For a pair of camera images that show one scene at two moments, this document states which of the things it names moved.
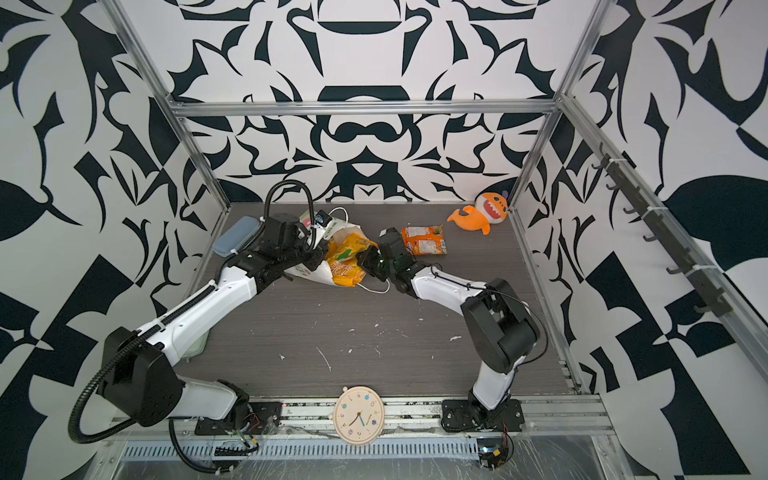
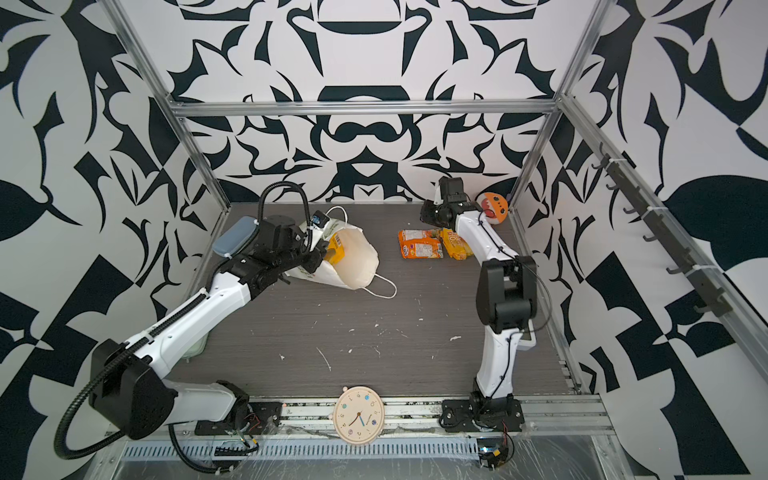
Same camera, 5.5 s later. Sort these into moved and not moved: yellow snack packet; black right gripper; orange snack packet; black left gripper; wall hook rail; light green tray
Moved: black right gripper; yellow snack packet
Not moved: orange snack packet; light green tray; black left gripper; wall hook rail
